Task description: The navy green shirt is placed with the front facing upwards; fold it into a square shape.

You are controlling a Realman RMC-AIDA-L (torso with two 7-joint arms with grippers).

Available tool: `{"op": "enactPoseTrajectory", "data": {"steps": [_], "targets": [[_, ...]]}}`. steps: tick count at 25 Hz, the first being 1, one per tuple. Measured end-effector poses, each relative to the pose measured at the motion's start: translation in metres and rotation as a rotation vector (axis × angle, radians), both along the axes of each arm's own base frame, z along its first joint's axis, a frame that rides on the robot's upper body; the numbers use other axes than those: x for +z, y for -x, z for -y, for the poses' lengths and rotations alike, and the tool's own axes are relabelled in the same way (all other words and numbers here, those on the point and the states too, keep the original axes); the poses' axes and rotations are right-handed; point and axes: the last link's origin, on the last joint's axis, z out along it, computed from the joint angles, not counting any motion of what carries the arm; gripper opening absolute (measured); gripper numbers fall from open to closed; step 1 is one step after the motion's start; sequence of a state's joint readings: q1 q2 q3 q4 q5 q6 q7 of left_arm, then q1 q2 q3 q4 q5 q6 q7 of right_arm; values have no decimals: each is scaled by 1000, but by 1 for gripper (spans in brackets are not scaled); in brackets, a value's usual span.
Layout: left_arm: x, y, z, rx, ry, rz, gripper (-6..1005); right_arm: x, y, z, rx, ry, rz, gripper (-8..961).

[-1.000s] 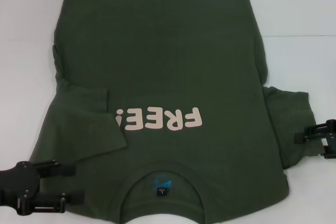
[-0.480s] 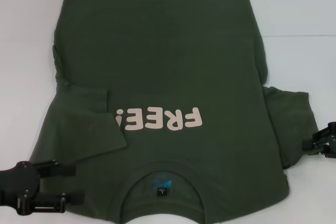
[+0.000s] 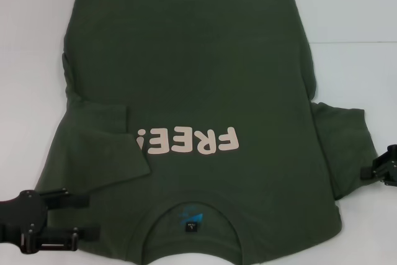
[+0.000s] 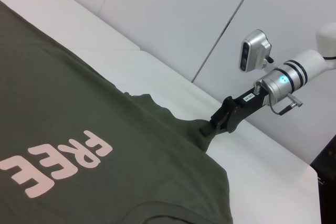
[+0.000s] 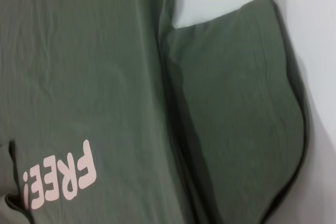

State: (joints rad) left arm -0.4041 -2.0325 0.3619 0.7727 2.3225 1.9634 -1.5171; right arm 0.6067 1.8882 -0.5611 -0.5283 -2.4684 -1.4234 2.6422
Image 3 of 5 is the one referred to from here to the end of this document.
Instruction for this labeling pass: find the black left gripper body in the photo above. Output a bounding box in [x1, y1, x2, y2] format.
[0, 189, 50, 244]

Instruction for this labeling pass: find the dark green FREE t-shirt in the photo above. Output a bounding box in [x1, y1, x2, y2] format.
[33, 0, 381, 255]

